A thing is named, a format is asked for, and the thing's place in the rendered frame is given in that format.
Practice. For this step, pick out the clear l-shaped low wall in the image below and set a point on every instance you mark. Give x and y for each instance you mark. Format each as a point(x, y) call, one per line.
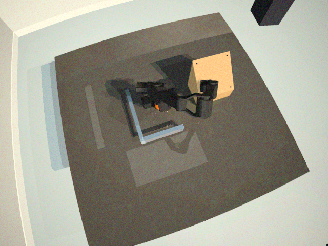
point(138, 126)

